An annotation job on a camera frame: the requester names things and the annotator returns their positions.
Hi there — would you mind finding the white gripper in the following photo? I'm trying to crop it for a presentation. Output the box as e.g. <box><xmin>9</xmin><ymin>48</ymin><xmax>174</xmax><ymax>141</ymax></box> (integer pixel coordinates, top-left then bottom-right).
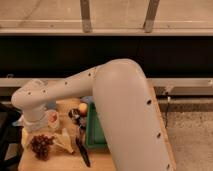
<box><xmin>21</xmin><ymin>113</ymin><xmax>48</xmax><ymax>148</ymax></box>

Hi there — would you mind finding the bunch of dark grapes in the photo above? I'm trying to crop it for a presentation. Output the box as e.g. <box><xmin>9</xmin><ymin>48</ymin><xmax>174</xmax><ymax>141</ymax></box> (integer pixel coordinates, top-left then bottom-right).
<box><xmin>30</xmin><ymin>134</ymin><xmax>54</xmax><ymax>160</ymax></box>

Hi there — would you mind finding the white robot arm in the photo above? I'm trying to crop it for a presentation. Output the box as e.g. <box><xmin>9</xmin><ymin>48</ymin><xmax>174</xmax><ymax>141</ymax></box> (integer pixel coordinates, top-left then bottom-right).
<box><xmin>12</xmin><ymin>59</ymin><xmax>174</xmax><ymax>171</ymax></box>

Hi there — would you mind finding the black chair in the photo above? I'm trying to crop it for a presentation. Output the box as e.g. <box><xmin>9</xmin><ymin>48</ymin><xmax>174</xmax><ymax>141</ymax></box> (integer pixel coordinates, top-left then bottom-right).
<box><xmin>0</xmin><ymin>103</ymin><xmax>22</xmax><ymax>171</ymax></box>

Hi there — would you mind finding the dark round toy object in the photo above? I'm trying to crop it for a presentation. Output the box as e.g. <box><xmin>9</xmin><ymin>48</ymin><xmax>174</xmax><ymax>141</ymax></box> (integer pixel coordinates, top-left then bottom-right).
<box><xmin>68</xmin><ymin>109</ymin><xmax>80</xmax><ymax>121</ymax></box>

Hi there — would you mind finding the yellow lemon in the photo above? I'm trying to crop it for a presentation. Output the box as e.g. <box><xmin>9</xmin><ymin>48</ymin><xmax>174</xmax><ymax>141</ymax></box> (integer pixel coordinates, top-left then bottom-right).
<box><xmin>78</xmin><ymin>103</ymin><xmax>88</xmax><ymax>116</ymax></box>

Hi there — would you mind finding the green plastic tray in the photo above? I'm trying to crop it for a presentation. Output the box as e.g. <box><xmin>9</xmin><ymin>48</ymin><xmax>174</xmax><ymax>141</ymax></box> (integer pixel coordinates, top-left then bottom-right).
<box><xmin>85</xmin><ymin>103</ymin><xmax>107</xmax><ymax>149</ymax></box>

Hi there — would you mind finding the blue flat object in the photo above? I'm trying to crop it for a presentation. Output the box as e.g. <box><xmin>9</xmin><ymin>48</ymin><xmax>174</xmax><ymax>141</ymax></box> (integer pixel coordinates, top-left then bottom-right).
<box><xmin>80</xmin><ymin>96</ymin><xmax>94</xmax><ymax>104</ymax></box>

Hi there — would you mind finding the black handled knife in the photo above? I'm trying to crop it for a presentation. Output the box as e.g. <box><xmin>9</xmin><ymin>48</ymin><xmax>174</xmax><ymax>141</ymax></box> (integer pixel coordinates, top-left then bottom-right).
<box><xmin>75</xmin><ymin>135</ymin><xmax>91</xmax><ymax>167</ymax></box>

